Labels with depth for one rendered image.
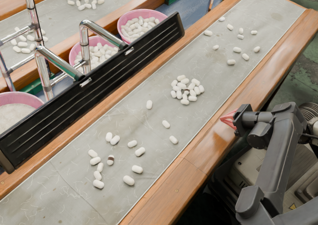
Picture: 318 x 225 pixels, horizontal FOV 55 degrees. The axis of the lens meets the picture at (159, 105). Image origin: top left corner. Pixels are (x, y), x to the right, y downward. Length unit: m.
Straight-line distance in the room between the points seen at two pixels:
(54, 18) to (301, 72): 1.97
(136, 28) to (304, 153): 0.98
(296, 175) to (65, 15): 1.27
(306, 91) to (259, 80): 1.30
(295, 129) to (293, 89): 1.72
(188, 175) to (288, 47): 0.85
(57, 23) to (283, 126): 1.06
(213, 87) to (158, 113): 0.27
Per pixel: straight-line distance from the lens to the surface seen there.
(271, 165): 0.75
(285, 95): 2.50
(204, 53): 1.41
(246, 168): 1.42
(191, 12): 1.75
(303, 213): 0.60
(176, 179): 0.98
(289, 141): 0.82
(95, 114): 1.10
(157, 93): 1.20
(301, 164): 1.55
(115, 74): 0.78
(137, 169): 0.99
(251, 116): 0.99
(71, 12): 1.56
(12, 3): 1.62
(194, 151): 1.04
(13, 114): 1.18
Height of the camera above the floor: 1.65
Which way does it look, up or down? 51 degrees down
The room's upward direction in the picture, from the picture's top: 11 degrees clockwise
